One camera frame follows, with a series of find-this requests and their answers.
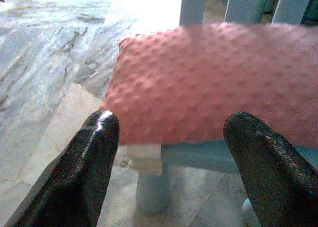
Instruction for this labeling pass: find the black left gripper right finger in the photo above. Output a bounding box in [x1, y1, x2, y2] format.
[223, 111, 318, 227]

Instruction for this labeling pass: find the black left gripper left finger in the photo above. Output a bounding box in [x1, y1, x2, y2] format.
[4, 109, 121, 227]

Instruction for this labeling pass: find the pink dotted pillow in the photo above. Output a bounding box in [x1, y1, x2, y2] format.
[102, 22, 318, 175]

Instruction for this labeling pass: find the light blue child chair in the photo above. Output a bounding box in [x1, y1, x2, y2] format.
[135, 0, 318, 215]

